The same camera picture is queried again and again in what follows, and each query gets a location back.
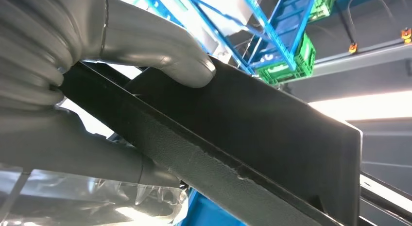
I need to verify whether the green plastic crate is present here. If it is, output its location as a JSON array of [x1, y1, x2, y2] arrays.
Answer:
[[308, 0, 336, 23], [255, 33, 317, 86]]

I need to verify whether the clear plastic film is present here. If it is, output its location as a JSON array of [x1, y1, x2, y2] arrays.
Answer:
[[0, 163, 189, 226]]

